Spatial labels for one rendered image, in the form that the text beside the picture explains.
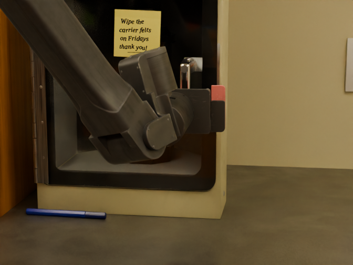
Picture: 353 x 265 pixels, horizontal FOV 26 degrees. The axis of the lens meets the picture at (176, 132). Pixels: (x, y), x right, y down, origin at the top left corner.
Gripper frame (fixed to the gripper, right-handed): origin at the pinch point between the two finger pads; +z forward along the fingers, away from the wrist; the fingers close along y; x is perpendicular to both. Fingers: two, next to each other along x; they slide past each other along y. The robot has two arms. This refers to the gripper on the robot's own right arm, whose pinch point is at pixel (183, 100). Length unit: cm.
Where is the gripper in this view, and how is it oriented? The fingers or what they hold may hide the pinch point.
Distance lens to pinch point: 119.2
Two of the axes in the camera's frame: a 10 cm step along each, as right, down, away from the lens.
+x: 0.1, 9.8, 2.1
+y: -9.9, -0.2, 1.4
